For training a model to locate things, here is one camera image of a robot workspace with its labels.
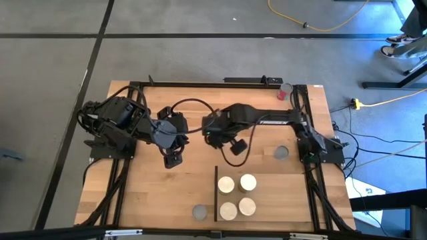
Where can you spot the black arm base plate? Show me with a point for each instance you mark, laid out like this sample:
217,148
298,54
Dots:
333,156
100,153

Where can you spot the black floor beam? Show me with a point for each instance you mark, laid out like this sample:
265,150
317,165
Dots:
393,200

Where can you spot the person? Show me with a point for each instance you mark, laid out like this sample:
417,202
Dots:
417,20

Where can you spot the apple label tin can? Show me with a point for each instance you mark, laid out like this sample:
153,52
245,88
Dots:
247,206

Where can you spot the red cup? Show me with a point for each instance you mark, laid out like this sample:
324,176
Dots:
284,91

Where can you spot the person's shoe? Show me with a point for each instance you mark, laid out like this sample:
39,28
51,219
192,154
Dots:
388,50
402,39

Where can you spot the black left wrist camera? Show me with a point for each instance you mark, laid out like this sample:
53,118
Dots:
173,162

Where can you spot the pears label tin can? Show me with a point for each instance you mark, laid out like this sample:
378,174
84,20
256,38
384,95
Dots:
228,211
226,185

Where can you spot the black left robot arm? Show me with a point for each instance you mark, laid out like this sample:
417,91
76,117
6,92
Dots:
116,113

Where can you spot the teal tin can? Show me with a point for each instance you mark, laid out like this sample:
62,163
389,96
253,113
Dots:
281,152

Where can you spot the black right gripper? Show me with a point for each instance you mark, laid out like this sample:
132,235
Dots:
217,128

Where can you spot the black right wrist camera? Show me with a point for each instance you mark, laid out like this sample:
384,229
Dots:
239,147

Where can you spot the black shelf side frame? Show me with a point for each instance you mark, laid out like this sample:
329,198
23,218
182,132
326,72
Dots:
216,193

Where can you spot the mixed fruit label tin can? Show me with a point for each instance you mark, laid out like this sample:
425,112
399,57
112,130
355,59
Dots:
247,182

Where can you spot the black table edge bracket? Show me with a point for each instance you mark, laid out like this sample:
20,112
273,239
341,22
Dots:
247,80

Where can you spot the black table frame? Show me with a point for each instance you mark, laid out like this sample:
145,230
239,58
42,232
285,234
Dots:
200,85

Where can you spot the silver corner bracket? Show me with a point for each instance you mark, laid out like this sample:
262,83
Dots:
308,236
123,232

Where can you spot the yellow red fruit tin can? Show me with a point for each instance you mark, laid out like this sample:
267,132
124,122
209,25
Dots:
199,212

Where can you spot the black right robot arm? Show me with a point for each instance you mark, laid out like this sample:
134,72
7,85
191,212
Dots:
277,116

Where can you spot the white paper sheet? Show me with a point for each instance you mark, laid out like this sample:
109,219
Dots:
363,200

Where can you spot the black rig crossbar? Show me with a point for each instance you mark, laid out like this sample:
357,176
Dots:
50,233

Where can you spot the black metal stand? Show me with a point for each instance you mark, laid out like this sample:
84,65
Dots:
380,85

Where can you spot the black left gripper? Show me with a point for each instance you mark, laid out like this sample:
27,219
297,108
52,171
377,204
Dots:
163,133

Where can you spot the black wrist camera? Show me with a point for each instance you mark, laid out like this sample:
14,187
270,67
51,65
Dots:
173,162
239,147

